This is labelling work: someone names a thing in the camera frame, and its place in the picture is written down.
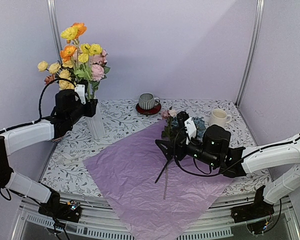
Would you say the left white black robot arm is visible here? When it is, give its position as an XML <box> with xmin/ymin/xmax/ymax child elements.
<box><xmin>0</xmin><ymin>89</ymin><xmax>98</xmax><ymax>217</ymax></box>

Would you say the striped grey mug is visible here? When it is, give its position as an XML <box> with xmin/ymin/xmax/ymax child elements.
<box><xmin>138</xmin><ymin>93</ymin><xmax>160</xmax><ymax>110</ymax></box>

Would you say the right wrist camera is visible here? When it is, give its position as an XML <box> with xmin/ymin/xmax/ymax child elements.
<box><xmin>176</xmin><ymin>111</ymin><xmax>197</xmax><ymax>145</ymax></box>

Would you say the aluminium front rail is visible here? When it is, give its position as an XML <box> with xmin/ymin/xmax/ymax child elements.
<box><xmin>11</xmin><ymin>192</ymin><xmax>300</xmax><ymax>240</ymax></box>

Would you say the dark red coaster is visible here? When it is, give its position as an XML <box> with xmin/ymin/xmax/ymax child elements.
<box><xmin>135</xmin><ymin>103</ymin><xmax>162</xmax><ymax>116</ymax></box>

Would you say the right aluminium frame post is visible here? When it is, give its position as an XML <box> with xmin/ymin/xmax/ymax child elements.
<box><xmin>235</xmin><ymin>0</ymin><xmax>265</xmax><ymax>109</ymax></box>

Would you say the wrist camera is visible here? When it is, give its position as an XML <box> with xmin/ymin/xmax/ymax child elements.
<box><xmin>176</xmin><ymin>111</ymin><xmax>197</xmax><ymax>145</ymax></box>
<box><xmin>74</xmin><ymin>80</ymin><xmax>88</xmax><ymax>105</ymax></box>

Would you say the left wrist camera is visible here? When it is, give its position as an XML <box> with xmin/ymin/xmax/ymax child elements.
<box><xmin>74</xmin><ymin>80</ymin><xmax>88</xmax><ymax>105</ymax></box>

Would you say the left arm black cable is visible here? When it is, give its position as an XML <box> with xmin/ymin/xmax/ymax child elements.
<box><xmin>0</xmin><ymin>77</ymin><xmax>73</xmax><ymax>136</ymax></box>

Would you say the left aluminium frame post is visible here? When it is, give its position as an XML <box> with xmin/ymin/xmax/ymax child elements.
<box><xmin>46</xmin><ymin>0</ymin><xmax>63</xmax><ymax>63</ymax></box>

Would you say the aluminium frame post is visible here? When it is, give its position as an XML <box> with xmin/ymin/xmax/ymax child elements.
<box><xmin>235</xmin><ymin>0</ymin><xmax>265</xmax><ymax>109</ymax></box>
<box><xmin>46</xmin><ymin>0</ymin><xmax>63</xmax><ymax>63</ymax></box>

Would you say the dusty red white flower stem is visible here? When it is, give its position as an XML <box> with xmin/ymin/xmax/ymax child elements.
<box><xmin>44</xmin><ymin>74</ymin><xmax>56</xmax><ymax>85</ymax></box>

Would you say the pale yellow rose stem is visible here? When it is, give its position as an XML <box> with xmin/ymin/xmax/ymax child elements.
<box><xmin>37</xmin><ymin>60</ymin><xmax>76</xmax><ymax>90</ymax></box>

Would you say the bright yellow flower stem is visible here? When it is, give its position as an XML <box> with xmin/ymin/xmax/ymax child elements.
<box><xmin>58</xmin><ymin>22</ymin><xmax>110</xmax><ymax>100</ymax></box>

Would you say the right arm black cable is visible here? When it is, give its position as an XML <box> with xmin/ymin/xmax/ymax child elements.
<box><xmin>172</xmin><ymin>129</ymin><xmax>300</xmax><ymax>177</ymax></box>

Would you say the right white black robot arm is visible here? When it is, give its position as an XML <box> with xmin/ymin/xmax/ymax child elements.
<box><xmin>155</xmin><ymin>124</ymin><xmax>300</xmax><ymax>218</ymax></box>

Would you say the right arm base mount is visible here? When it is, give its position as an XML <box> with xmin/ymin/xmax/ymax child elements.
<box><xmin>230</xmin><ymin>201</ymin><xmax>275</xmax><ymax>223</ymax></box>

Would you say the pink rose stem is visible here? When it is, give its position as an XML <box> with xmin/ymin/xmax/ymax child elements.
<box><xmin>90</xmin><ymin>49</ymin><xmax>110</xmax><ymax>99</ymax></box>

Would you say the floral patterned table mat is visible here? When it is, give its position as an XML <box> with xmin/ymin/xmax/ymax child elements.
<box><xmin>41</xmin><ymin>98</ymin><xmax>273</xmax><ymax>201</ymax></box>

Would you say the pink patterned ball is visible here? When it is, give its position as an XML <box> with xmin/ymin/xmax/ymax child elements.
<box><xmin>50</xmin><ymin>136</ymin><xmax>64</xmax><ymax>143</ymax></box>

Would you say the white printed ribbon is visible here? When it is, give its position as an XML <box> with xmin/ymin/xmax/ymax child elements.
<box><xmin>58</xmin><ymin>152</ymin><xmax>82</xmax><ymax>166</ymax></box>

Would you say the orange flower stem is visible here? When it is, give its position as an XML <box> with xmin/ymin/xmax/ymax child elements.
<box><xmin>59</xmin><ymin>22</ymin><xmax>91</xmax><ymax>83</ymax></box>

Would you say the purple wrapping paper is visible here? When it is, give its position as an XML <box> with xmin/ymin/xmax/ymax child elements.
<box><xmin>83</xmin><ymin>120</ymin><xmax>232</xmax><ymax>240</ymax></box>

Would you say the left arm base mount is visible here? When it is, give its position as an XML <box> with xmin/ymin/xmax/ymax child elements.
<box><xmin>38</xmin><ymin>200</ymin><xmax>82</xmax><ymax>223</ymax></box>

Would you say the white ribbed vase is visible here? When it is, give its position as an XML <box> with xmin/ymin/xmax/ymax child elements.
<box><xmin>85</xmin><ymin>105</ymin><xmax>106</xmax><ymax>139</ymax></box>

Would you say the cream white mug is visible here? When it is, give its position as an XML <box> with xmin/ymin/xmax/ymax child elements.
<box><xmin>208</xmin><ymin>108</ymin><xmax>232</xmax><ymax>128</ymax></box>

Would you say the mauve pink flower stem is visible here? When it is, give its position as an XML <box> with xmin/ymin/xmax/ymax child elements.
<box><xmin>161</xmin><ymin>106</ymin><xmax>177</xmax><ymax>200</ymax></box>

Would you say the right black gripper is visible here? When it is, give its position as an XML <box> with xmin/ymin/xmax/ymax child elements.
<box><xmin>156</xmin><ymin>126</ymin><xmax>219</xmax><ymax>168</ymax></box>

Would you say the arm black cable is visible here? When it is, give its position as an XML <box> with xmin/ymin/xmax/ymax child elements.
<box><xmin>0</xmin><ymin>77</ymin><xmax>73</xmax><ymax>136</ymax></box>
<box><xmin>172</xmin><ymin>129</ymin><xmax>300</xmax><ymax>177</ymax></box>

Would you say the blue fabric flower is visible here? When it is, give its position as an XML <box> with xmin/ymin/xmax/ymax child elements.
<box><xmin>154</xmin><ymin>115</ymin><xmax>207</xmax><ymax>184</ymax></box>

